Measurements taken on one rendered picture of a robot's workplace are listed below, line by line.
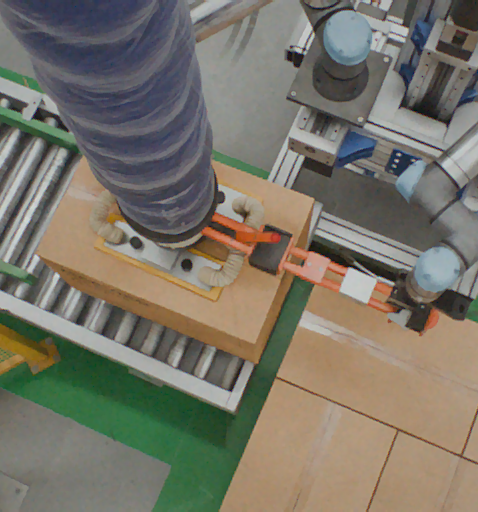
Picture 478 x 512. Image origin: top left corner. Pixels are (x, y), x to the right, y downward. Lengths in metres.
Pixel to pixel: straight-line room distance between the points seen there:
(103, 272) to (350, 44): 0.82
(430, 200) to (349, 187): 1.42
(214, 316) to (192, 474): 1.15
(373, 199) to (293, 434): 0.97
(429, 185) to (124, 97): 0.68
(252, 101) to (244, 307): 1.51
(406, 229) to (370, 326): 0.56
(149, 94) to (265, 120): 2.16
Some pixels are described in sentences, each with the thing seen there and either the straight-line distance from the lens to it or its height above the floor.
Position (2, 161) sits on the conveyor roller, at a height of 0.55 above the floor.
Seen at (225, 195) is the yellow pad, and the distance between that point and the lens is 1.95.
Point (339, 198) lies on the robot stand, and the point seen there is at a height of 0.21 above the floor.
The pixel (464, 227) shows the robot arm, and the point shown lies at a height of 1.54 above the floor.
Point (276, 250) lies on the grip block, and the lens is 1.79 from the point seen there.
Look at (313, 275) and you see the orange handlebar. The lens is 1.78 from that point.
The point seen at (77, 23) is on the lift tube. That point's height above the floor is 2.20.
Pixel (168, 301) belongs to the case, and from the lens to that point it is 1.93.
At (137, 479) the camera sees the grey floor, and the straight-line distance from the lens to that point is 2.99.
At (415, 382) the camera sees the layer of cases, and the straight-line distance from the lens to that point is 2.46.
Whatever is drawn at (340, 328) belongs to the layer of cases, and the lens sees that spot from 2.45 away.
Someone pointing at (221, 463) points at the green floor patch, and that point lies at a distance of 2.95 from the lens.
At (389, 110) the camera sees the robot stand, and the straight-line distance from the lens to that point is 2.24.
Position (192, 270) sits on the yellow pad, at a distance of 1.92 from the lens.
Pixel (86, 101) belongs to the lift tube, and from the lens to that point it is 1.09.
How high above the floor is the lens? 2.95
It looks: 75 degrees down
